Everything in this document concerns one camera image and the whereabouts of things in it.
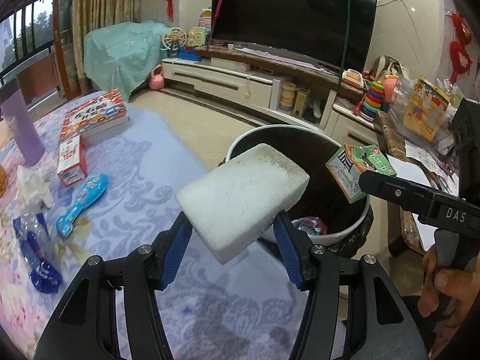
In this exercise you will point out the purple bottle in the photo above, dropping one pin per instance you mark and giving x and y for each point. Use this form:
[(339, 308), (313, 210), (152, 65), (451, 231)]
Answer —
[(22, 131)]

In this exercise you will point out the silver wrapper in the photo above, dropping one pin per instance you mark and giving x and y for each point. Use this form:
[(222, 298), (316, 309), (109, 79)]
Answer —
[(309, 225)]

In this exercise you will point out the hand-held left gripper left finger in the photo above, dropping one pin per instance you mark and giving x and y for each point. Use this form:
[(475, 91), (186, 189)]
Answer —
[(176, 249)]

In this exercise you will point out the pink toy box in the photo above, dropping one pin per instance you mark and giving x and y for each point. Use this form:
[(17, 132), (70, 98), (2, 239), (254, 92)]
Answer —
[(205, 18)]

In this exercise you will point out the wooden framed glass door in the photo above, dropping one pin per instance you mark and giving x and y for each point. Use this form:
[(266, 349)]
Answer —
[(33, 33)]

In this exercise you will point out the yellow cartoon printed box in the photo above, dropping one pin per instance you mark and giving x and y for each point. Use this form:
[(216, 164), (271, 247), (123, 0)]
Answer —
[(423, 108)]

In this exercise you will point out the printed paper sheet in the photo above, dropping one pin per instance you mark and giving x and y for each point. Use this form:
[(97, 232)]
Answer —
[(431, 157)]

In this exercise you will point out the green ribbon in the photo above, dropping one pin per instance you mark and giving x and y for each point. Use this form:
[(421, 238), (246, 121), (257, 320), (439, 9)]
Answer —
[(345, 30)]

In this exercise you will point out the beige striped bag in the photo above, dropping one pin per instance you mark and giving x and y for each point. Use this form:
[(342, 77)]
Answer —
[(388, 67)]

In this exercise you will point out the stack of yellow tubs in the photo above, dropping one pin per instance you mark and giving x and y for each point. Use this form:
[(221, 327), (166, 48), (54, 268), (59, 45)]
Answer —
[(288, 97)]

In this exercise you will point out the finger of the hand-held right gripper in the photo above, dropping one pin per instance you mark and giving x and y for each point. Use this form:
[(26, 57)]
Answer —
[(393, 193)]

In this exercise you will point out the orange toy telephone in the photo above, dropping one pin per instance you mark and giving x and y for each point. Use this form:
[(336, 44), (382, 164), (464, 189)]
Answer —
[(353, 78)]

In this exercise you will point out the teal cloth cover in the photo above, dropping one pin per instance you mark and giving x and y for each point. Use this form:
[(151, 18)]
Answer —
[(120, 52)]

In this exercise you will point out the thick colourful book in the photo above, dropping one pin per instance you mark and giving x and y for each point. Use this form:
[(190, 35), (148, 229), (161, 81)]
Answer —
[(93, 116)]

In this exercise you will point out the toy ferris wheel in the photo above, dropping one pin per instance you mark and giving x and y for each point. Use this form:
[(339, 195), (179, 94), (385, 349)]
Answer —
[(173, 41)]

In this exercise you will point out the beige patterned curtain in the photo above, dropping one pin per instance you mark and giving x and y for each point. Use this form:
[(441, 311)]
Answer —
[(101, 15)]

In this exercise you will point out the white paper sheet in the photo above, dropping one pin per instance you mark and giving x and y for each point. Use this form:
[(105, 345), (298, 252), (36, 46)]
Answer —
[(416, 180)]

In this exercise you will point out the person's right hand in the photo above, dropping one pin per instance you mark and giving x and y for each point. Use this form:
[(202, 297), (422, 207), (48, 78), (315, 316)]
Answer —
[(450, 285)]

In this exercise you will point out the white bin with black bag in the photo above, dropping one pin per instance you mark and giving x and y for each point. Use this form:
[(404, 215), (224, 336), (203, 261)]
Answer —
[(326, 195)]

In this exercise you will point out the blue plastic wrapper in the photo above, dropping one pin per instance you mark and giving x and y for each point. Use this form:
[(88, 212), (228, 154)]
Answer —
[(37, 255)]

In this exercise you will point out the pink ribbon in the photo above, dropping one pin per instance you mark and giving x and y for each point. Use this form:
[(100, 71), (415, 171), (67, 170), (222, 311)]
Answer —
[(217, 11)]

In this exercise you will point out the yellow slotted box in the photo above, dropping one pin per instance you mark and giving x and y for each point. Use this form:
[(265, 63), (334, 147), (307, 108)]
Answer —
[(300, 101)]

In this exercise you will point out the white television cabinet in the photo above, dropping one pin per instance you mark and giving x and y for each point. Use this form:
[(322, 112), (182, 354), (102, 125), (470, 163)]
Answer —
[(232, 78)]

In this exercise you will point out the white tissue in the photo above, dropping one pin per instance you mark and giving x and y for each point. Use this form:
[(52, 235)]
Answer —
[(33, 187)]

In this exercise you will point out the light blue toy brush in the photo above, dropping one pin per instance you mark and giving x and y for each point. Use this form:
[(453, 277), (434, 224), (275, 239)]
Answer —
[(82, 202)]

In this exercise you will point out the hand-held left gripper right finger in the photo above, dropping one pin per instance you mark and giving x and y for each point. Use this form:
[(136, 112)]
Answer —
[(287, 249)]

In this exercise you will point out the pink toy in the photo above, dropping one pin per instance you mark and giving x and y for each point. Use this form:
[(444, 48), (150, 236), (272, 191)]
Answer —
[(390, 88)]

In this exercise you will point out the pink toy kettlebell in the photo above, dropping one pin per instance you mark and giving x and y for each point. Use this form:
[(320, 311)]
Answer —
[(156, 78)]

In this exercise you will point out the green carton box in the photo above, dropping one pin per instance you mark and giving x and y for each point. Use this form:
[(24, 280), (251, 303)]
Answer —
[(352, 168)]

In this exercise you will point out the small white red box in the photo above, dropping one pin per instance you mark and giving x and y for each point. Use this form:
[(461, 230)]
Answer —
[(71, 161)]

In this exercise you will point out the marble side table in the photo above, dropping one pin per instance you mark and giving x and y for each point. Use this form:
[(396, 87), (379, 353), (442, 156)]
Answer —
[(390, 131)]

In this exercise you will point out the white sponge block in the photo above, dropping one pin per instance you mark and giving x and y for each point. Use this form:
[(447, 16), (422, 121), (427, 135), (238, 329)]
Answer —
[(240, 195)]

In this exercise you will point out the colourful toy house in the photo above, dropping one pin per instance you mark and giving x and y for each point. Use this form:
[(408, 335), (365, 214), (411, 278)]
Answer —
[(198, 37)]

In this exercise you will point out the black flat television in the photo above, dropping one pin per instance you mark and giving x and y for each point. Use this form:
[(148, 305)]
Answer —
[(292, 18)]

